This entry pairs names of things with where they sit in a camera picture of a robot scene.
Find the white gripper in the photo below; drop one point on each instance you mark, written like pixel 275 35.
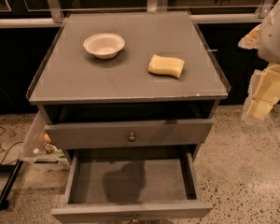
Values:
pixel 275 37

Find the grey drawer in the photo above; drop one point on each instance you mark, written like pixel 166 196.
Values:
pixel 152 133
pixel 111 189

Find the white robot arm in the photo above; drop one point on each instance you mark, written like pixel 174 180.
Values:
pixel 269 37

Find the grey wooden drawer cabinet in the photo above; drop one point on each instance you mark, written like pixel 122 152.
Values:
pixel 73 86

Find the round metal drawer knob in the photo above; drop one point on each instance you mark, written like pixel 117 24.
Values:
pixel 131 138

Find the lower drawer metal knob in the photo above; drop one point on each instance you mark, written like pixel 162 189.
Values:
pixel 134 220

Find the yellow sponge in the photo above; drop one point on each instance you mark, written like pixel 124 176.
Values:
pixel 166 66

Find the white paper bowl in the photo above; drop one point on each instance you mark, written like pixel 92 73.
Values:
pixel 104 46

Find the clear plastic bin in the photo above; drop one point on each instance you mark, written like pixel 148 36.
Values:
pixel 36 148

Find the black metal floor bar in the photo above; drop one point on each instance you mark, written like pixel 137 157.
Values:
pixel 13 171

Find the metal window frame rail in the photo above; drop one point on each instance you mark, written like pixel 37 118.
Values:
pixel 48 13

